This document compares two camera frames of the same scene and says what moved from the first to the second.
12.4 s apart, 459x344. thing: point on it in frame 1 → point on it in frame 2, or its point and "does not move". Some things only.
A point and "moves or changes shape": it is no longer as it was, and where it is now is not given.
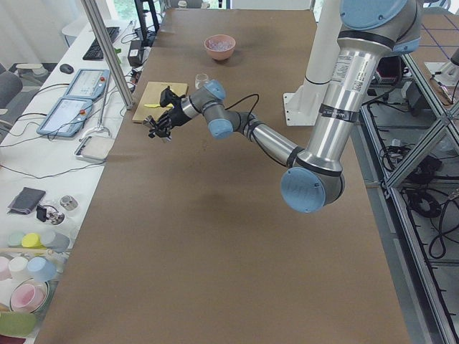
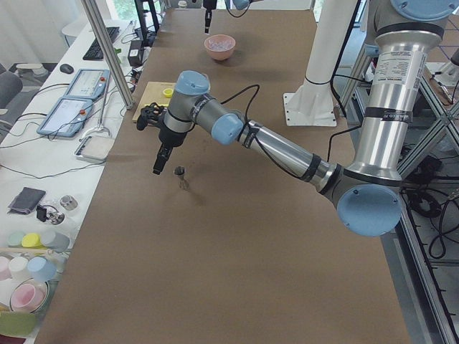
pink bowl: [219, 46] does not move
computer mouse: [67, 69] does not move
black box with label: [135, 54] does not move
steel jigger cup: [149, 122] moves or changes shape
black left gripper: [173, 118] → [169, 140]
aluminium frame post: [110, 48] does not move
